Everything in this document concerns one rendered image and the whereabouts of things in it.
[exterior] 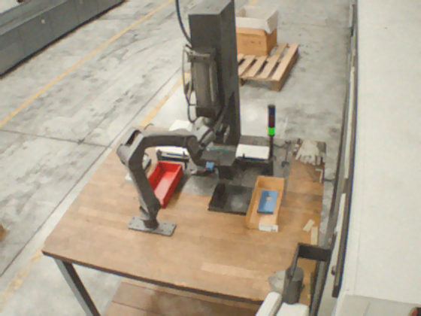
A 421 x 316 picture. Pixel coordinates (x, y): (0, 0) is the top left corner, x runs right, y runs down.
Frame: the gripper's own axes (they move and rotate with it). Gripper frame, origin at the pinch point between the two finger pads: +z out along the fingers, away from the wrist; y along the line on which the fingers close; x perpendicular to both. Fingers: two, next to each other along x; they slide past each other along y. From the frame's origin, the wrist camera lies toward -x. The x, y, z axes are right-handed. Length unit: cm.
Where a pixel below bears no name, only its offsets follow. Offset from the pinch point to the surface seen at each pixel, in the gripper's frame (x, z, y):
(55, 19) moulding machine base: 421, 256, 351
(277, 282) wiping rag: -41, -14, -45
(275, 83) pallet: 3, 203, 196
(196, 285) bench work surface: -13, -15, -52
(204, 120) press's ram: 0.6, -11.5, 17.0
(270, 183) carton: -29.8, 7.2, -0.5
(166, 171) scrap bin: 20.6, 11.7, 0.0
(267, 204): -30.4, 4.6, -10.8
